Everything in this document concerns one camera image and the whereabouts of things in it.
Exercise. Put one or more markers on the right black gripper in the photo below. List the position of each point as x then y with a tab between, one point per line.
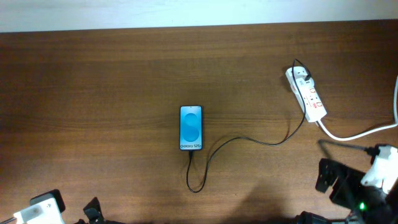
347	177

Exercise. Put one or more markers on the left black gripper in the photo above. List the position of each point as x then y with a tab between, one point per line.
93	211

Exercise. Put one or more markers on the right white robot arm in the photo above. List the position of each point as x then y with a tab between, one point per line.
383	215

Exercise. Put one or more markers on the white power strip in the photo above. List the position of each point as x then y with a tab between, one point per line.
310	103

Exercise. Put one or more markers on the white charger plug adapter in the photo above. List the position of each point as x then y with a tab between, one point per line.
305	86

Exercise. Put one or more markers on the blue Galaxy smartphone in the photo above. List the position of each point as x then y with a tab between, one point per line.
191	128

